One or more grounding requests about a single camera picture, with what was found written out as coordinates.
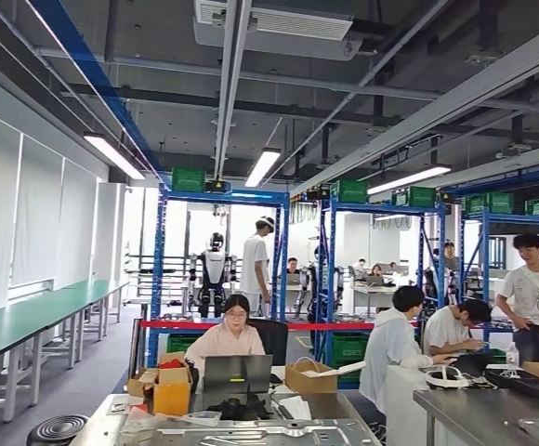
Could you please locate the blue steel shelf rack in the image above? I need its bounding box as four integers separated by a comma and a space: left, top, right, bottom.
147, 183, 291, 369
456, 207, 539, 346
316, 195, 448, 365

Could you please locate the ceiling light strip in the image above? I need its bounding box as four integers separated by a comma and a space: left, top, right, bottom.
245, 147, 283, 190
83, 132, 146, 182
367, 163, 453, 198

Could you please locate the white black humanoid robot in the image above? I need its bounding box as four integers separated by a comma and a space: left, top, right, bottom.
423, 264, 454, 309
294, 245, 346, 322
187, 231, 239, 320

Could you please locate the black office chair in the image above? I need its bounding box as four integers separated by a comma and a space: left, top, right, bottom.
245, 318, 290, 368

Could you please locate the white office desk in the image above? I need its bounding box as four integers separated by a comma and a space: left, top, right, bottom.
349, 282, 398, 316

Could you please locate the red barrier belt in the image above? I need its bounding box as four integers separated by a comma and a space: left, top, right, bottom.
139, 318, 376, 333

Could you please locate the grey laptop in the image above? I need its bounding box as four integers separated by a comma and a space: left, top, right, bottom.
203, 354, 275, 396

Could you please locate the cardboard box with flap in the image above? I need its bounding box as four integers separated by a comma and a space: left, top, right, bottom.
285, 358, 368, 396

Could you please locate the white paper sheet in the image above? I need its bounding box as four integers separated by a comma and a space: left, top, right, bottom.
276, 395, 313, 422

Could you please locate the orange cardboard box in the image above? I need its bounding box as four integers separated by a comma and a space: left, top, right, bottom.
153, 366, 193, 417

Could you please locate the open brown cardboard box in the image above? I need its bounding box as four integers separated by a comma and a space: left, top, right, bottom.
125, 351, 192, 400

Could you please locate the white table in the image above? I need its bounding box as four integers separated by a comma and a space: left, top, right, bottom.
384, 364, 442, 446

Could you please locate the white VR headset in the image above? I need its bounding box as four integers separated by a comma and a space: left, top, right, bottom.
424, 364, 471, 391

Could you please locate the blue ceiling beam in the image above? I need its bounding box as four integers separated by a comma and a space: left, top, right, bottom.
27, 0, 171, 186

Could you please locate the black laptop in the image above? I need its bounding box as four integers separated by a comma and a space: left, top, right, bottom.
449, 351, 494, 378

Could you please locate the long green top bench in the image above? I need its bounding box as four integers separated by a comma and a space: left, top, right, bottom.
0, 278, 130, 425

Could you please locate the black ribbed round stool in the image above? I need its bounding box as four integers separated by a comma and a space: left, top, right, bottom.
25, 413, 90, 446

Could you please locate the black plastic tray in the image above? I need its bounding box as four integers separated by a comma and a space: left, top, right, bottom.
484, 368, 539, 401

